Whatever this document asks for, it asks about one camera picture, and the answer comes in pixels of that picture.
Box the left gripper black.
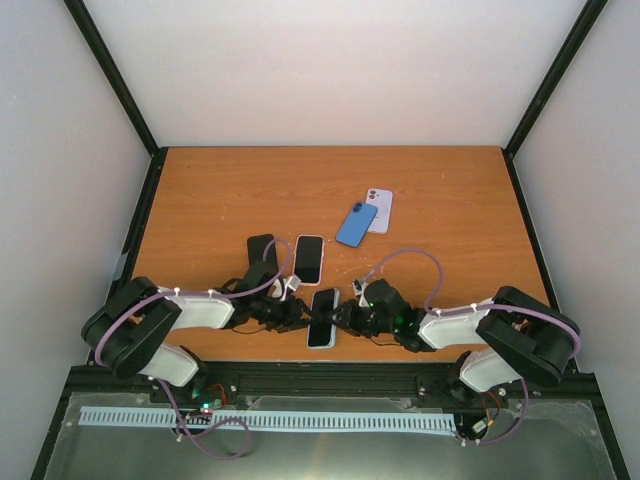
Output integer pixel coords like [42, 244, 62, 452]
[252, 294, 318, 333]

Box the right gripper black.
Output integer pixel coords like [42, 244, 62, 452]
[325, 298, 396, 339]

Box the light blue phone case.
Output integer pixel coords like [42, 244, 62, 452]
[305, 287, 342, 350]

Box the black phone case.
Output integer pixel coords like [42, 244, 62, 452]
[247, 234, 279, 270]

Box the lavender phone case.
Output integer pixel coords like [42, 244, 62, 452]
[365, 188, 393, 234]

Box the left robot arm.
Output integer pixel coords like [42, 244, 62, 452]
[81, 261, 321, 403]

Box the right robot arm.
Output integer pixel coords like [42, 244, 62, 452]
[313, 279, 582, 393]

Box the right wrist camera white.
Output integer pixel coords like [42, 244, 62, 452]
[351, 278, 368, 296]

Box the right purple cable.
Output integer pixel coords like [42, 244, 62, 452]
[357, 248, 584, 446]

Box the light blue cable duct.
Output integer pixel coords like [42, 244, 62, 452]
[77, 406, 456, 436]

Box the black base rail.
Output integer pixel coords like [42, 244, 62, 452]
[64, 359, 501, 414]

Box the left black frame post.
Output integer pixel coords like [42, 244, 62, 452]
[63, 0, 162, 156]

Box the black frame post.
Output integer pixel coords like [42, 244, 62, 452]
[63, 0, 162, 156]
[503, 0, 609, 154]

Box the right black frame post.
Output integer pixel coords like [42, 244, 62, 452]
[503, 0, 609, 154]

